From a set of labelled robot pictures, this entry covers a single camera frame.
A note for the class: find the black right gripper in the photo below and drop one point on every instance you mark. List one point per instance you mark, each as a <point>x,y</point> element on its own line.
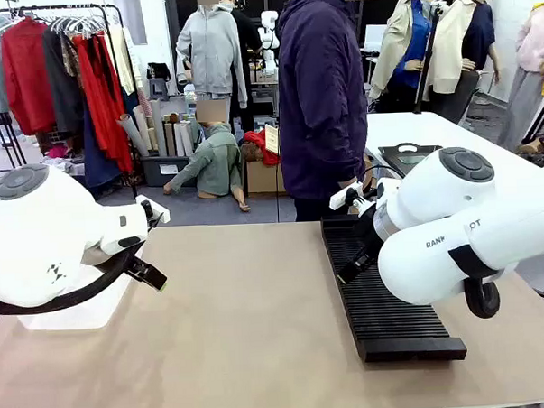
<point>370,231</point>

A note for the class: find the black plastic tray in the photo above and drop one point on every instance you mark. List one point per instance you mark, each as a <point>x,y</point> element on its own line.
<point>394,155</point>

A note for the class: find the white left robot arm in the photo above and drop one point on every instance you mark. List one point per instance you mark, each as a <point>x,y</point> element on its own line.
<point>43,241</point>

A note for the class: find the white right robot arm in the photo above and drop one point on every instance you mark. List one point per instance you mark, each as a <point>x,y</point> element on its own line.
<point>445,232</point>

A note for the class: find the black slotted PCB rack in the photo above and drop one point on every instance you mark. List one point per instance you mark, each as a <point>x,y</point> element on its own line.
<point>385,307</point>

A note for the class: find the clear plastic storage box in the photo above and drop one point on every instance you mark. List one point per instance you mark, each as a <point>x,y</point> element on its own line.
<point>73,312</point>

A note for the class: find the grey bin with paper rolls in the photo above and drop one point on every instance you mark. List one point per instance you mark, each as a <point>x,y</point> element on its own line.
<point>166,170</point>

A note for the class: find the brown cardboard box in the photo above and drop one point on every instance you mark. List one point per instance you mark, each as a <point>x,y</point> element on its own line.
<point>262,177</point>

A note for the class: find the torso mannequin in green shirt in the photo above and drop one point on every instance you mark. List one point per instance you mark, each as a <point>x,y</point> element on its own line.
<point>213,161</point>

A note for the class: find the dark blue hanging skirt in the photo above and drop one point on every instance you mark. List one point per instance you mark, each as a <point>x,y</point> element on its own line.
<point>97,153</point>

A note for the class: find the white side table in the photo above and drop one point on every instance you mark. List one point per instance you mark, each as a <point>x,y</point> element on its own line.
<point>413,130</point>

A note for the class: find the red cloth pile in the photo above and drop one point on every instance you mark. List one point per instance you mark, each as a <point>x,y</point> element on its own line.
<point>262,145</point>

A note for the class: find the person in purple jacket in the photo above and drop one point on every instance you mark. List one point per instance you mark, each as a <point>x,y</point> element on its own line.
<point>321,98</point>

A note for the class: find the long red hanging dress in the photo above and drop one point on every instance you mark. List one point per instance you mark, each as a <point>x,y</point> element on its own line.
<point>102,103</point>

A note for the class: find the dark hanging coat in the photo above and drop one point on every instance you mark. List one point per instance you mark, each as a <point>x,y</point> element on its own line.
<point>61,82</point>

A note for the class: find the cream hanging garment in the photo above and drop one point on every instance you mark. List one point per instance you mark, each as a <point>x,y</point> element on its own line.
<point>122,61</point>

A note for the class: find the mannequin in beige coat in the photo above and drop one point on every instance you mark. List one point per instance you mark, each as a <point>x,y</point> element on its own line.
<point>405,49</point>

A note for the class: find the black metal clothes rack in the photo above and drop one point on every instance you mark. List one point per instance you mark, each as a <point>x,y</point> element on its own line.
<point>111,48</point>

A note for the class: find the mannequin in grey hoodie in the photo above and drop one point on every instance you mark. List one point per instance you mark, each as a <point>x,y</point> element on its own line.
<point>211,53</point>

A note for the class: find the red hanging jacket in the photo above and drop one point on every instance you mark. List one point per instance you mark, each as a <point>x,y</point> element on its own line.
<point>24,75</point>

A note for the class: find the white humanoid robot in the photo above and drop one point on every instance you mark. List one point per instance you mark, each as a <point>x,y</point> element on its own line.
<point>269,37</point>

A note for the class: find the mannequin in cream jacket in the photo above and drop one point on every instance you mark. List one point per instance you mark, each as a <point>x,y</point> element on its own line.
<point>466,42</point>

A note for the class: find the mannequin in pink top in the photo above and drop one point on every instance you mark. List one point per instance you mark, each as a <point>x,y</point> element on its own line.
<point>530,66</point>

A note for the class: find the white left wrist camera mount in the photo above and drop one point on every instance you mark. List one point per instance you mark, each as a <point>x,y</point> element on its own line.
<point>157,212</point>

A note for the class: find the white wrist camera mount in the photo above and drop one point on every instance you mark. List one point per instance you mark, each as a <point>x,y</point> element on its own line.
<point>157,212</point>
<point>344,195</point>

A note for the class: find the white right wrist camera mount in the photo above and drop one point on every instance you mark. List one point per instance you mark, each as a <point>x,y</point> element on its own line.
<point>344,195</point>

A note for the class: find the black camera stand pole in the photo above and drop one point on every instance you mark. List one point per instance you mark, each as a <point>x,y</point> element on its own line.
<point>428,57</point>

